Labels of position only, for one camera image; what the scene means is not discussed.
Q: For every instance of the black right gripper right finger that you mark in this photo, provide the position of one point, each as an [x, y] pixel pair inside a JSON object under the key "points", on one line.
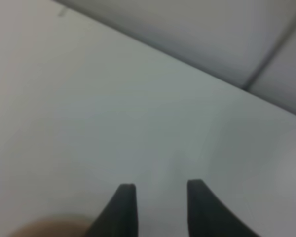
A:
{"points": [[208, 217]]}

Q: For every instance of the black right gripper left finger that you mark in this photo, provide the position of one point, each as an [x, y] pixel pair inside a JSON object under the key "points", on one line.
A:
{"points": [[120, 216]]}

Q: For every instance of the brown clay teapot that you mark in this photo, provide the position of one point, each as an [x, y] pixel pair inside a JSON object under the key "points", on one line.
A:
{"points": [[54, 227]]}

